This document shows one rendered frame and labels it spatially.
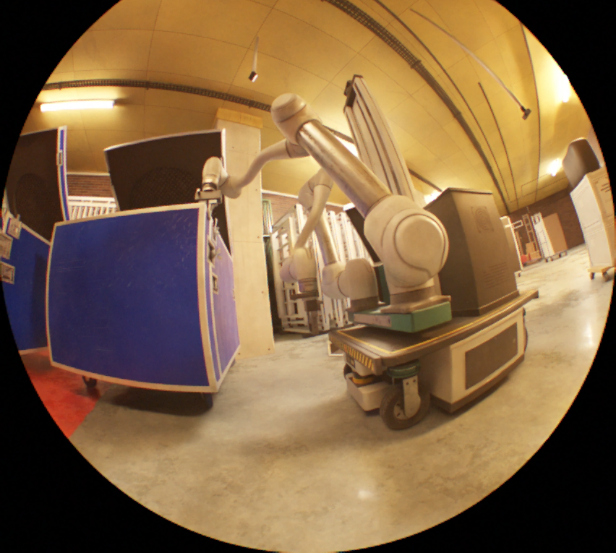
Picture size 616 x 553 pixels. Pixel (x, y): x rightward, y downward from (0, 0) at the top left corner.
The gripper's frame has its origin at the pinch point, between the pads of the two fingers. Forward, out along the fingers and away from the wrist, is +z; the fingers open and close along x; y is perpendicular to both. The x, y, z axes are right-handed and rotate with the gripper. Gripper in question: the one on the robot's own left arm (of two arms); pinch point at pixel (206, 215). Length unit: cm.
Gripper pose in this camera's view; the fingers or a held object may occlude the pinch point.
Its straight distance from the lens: 105.7
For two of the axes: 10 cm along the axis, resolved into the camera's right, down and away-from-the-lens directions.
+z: 1.6, 8.9, -4.2
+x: 9.7, -0.6, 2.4
